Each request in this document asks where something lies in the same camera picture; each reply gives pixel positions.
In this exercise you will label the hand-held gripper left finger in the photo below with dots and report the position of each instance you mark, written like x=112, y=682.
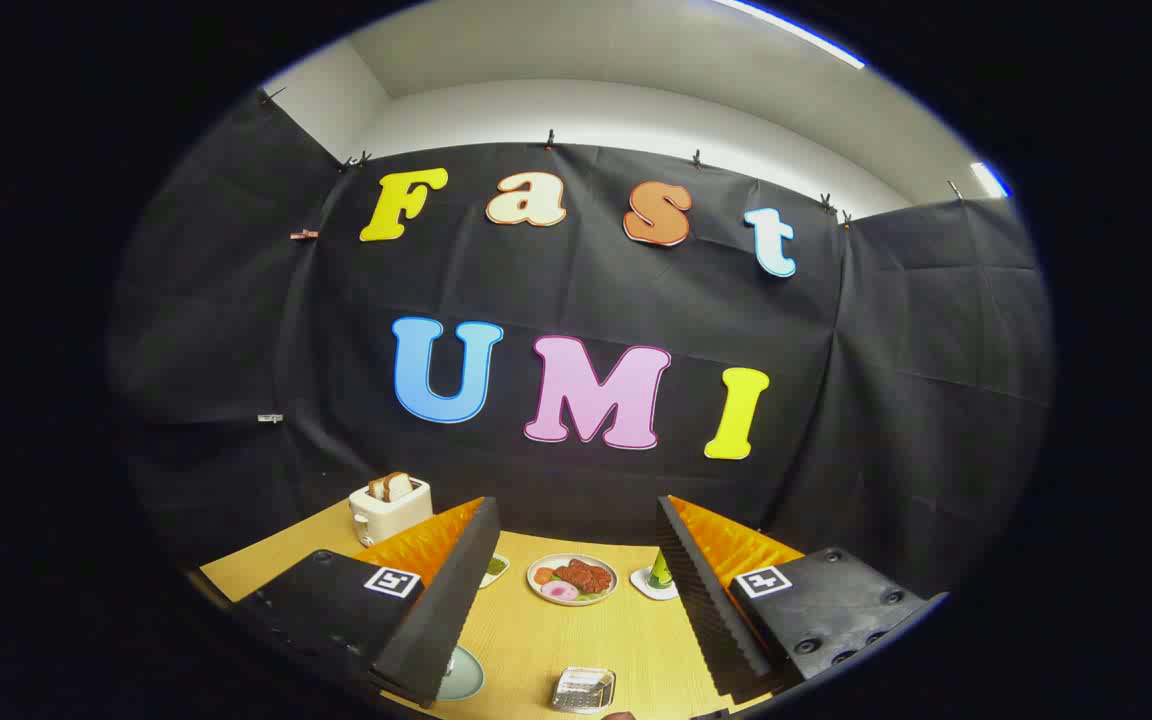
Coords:
x=446, y=610

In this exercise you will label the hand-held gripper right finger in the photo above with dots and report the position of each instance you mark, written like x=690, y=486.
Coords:
x=701, y=600

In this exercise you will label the green label drink bottle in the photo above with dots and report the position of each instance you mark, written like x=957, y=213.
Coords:
x=660, y=572

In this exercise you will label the white square coaster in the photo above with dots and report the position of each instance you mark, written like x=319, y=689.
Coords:
x=648, y=585

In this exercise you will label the white divided dish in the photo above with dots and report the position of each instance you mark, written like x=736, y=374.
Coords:
x=496, y=572

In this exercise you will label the green beans pile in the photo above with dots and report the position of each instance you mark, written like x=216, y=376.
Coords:
x=495, y=567

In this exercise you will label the light green plate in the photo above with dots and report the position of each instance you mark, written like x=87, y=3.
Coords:
x=466, y=675

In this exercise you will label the white food plate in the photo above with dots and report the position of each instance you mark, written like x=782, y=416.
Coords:
x=536, y=591

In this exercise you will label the orange carrot slice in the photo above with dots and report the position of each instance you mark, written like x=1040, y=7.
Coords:
x=544, y=575

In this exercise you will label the white toaster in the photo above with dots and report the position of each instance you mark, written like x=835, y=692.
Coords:
x=396, y=515

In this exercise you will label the pink round slice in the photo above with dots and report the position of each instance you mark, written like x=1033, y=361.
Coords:
x=559, y=590

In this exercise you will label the brown meat pieces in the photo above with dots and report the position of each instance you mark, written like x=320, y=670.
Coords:
x=584, y=576

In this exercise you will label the toasted bread slice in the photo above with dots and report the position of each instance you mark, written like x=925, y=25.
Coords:
x=399, y=485
x=377, y=489

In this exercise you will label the perforated metal basket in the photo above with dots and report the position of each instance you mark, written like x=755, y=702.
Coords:
x=583, y=690

